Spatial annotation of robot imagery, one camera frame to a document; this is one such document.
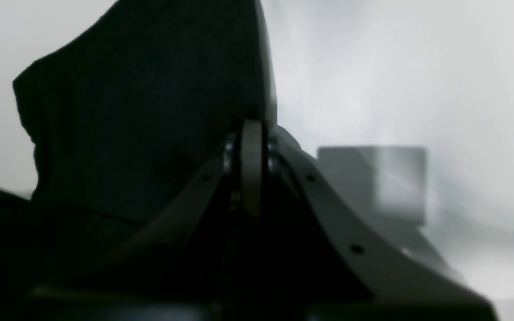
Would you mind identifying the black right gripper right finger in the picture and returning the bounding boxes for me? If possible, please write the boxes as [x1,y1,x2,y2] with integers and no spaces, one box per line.
[267,127,497,321]

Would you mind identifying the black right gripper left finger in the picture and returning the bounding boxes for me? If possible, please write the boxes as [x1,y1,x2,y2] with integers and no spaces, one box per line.
[30,134,239,321]

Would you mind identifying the black T-shirt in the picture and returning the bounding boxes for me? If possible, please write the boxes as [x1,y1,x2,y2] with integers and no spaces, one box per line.
[0,0,268,321]

